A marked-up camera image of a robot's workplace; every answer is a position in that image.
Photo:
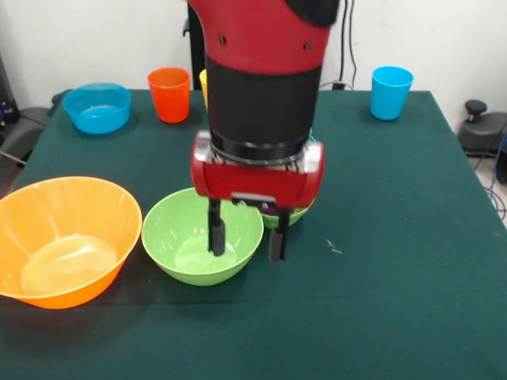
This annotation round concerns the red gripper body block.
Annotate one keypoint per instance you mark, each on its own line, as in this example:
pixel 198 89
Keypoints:
pixel 253 184

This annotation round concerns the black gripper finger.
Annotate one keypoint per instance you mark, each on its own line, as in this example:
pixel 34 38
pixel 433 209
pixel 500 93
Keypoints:
pixel 278 241
pixel 216 233

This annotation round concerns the small green bowl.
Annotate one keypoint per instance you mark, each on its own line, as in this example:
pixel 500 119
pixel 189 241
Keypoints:
pixel 297 217

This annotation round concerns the large green bowl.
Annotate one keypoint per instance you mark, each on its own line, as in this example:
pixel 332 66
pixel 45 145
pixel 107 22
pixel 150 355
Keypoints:
pixel 182 245

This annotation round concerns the large orange bowl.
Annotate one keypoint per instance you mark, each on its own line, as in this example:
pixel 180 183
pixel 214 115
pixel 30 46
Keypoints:
pixel 59 245

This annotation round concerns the large blue bowl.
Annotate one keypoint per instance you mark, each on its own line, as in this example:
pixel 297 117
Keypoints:
pixel 97 112

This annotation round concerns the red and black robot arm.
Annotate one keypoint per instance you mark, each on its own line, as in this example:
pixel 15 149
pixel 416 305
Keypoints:
pixel 261 79

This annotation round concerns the dark green tablecloth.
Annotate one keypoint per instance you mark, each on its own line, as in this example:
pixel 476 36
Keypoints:
pixel 356 297

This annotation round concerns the yellow cup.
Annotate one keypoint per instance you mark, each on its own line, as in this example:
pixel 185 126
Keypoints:
pixel 203 85

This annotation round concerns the red-orange cup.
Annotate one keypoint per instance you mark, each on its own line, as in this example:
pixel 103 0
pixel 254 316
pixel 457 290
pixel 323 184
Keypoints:
pixel 169 99

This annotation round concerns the blue cup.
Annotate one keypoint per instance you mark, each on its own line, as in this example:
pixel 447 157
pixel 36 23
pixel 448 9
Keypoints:
pixel 391 95

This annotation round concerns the grey floor base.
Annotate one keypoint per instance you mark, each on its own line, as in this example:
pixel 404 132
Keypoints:
pixel 24 130

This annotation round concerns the grey base with black knob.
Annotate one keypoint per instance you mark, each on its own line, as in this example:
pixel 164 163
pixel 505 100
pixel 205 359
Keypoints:
pixel 481 134

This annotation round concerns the black equipment box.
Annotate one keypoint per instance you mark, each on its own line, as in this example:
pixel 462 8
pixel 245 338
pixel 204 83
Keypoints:
pixel 7 99

